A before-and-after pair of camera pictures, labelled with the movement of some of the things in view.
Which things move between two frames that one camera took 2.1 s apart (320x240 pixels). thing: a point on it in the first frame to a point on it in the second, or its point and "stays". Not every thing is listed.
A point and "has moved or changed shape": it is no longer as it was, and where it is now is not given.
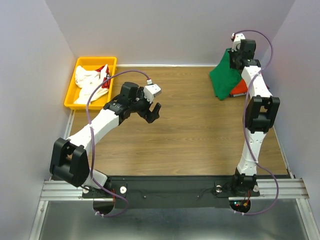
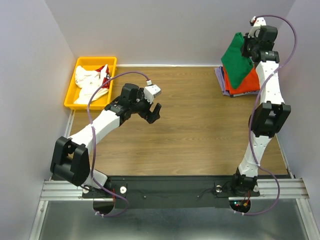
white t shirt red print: x=88 y=80 stays
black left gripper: x=149 y=116 stays
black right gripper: x=232 y=65 to x=244 y=52
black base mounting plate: x=168 y=192 stays
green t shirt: x=224 y=77 has moved or changed shape
